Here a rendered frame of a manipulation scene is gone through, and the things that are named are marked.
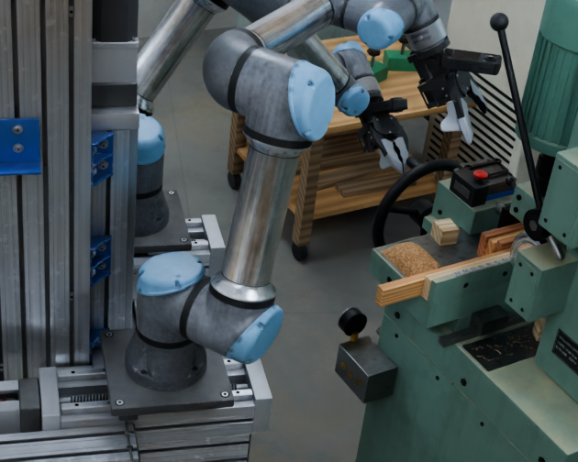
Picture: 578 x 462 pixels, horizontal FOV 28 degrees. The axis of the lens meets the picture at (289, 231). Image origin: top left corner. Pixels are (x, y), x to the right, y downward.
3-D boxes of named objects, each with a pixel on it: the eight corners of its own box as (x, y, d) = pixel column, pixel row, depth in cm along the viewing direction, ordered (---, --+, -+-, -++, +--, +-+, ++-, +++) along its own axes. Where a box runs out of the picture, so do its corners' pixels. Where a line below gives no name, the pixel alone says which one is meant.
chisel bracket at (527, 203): (532, 212, 242) (541, 177, 237) (577, 247, 232) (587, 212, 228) (505, 219, 239) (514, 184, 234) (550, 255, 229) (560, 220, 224)
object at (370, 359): (362, 360, 265) (367, 334, 261) (393, 394, 257) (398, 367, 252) (332, 370, 261) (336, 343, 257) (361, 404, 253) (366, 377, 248)
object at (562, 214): (570, 214, 211) (590, 143, 203) (604, 240, 205) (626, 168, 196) (535, 224, 207) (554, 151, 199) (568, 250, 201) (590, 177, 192)
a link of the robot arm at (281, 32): (169, 102, 191) (308, 16, 229) (225, 122, 187) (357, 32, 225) (172, 38, 185) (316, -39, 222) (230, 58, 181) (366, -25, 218)
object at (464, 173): (486, 171, 259) (491, 150, 256) (517, 196, 252) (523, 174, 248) (439, 182, 253) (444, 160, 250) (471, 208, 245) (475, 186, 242)
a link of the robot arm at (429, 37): (443, 11, 226) (433, 26, 219) (452, 31, 227) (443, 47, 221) (409, 24, 229) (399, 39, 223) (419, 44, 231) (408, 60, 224)
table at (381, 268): (551, 193, 278) (558, 171, 275) (642, 262, 257) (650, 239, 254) (342, 247, 249) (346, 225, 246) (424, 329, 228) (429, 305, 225)
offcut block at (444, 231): (446, 232, 248) (450, 217, 246) (456, 243, 244) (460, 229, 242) (429, 234, 246) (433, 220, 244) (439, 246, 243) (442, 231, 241)
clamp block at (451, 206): (480, 202, 265) (488, 168, 260) (517, 232, 256) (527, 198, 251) (428, 214, 258) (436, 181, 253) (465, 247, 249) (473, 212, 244)
